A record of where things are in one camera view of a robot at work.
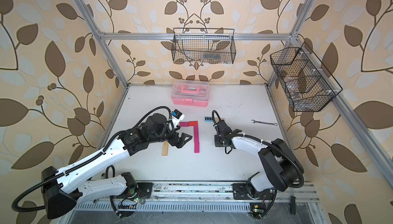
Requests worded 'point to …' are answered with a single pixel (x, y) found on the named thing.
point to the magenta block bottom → (196, 146)
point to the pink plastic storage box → (190, 92)
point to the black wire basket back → (203, 45)
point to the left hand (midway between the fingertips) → (184, 130)
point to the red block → (192, 123)
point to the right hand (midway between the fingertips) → (220, 140)
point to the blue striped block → (209, 118)
